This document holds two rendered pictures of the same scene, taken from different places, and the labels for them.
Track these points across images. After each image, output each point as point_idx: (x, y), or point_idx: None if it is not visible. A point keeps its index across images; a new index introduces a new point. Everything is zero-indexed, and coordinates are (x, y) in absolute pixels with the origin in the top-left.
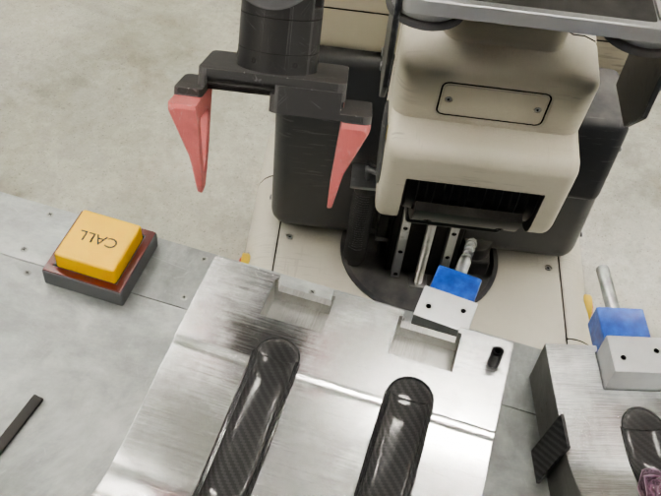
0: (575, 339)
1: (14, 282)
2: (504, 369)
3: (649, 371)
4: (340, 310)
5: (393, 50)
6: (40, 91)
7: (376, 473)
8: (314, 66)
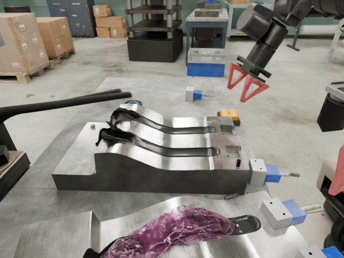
0: None
1: (213, 112)
2: (237, 168)
3: (271, 211)
4: (231, 135)
5: (323, 108)
6: (319, 158)
7: (189, 151)
8: (257, 63)
